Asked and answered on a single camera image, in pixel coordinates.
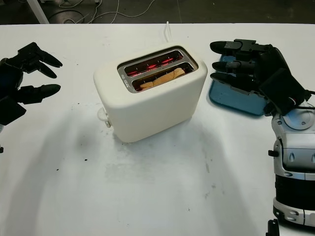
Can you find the toast slice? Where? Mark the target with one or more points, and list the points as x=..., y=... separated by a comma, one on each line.
x=160, y=79

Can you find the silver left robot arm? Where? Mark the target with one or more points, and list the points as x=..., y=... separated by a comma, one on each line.
x=1, y=149

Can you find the white table leg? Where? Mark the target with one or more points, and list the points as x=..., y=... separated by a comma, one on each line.
x=35, y=11

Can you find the cream white toaster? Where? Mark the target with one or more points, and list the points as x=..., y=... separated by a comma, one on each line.
x=152, y=113

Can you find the blue plastic tray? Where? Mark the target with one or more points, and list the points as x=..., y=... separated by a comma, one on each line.
x=229, y=98

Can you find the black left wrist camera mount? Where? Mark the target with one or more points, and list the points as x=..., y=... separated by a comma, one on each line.
x=9, y=111

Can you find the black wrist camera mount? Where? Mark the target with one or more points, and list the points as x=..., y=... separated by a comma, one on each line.
x=9, y=111
x=280, y=91

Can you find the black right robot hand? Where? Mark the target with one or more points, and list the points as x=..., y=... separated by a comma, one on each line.
x=270, y=61

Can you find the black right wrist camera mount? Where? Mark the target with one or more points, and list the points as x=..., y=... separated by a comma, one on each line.
x=280, y=91

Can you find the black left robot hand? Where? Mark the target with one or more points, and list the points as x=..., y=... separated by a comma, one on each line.
x=9, y=75

